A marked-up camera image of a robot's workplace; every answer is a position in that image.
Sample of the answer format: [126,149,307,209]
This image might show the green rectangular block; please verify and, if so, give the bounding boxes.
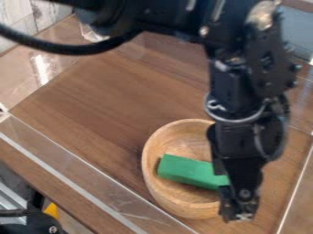
[157,154,231,190]

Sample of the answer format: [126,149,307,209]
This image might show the brown wooden bowl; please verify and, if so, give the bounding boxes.
[141,119,231,219]

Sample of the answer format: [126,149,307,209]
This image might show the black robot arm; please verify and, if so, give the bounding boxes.
[53,0,297,221]

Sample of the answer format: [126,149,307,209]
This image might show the clear acrylic front wall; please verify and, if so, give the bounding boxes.
[0,113,197,234]

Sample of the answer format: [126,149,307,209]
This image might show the black metal mount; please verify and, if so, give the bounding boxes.
[0,209,69,234]

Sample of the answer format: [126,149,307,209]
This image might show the clear acrylic corner bracket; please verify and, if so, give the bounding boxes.
[79,23,110,43]

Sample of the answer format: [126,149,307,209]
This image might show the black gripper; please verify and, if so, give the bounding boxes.
[206,59,297,222]

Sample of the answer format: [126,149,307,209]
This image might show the yellow object under table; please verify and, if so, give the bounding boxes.
[45,203,61,222]

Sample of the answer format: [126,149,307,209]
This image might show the black cable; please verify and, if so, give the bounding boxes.
[0,21,145,57]

